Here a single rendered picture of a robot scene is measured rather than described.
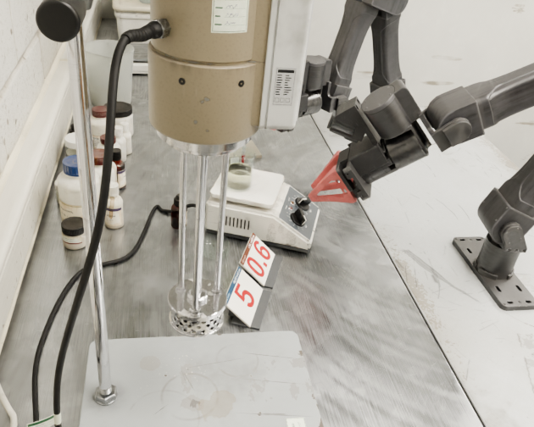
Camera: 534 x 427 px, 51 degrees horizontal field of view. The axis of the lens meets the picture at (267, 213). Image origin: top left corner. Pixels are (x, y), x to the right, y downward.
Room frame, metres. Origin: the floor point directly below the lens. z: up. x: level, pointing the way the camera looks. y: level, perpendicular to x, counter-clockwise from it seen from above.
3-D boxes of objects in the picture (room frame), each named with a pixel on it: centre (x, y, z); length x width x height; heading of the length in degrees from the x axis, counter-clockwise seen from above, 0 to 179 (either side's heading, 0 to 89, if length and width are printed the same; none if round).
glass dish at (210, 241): (0.79, 0.09, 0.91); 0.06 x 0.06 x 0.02
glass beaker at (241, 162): (0.88, 0.06, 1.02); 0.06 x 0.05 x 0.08; 57
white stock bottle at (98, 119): (1.12, 0.39, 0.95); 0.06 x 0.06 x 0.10
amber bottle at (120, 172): (0.97, 0.31, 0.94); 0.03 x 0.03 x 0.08
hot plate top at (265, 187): (0.90, 0.04, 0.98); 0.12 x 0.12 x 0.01; 82
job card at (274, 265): (0.76, 0.00, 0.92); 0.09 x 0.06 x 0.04; 172
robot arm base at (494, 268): (0.83, -0.43, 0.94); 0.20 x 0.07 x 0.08; 13
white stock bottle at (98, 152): (0.91, 0.32, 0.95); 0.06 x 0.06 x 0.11
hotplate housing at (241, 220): (0.89, 0.02, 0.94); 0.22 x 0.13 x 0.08; 82
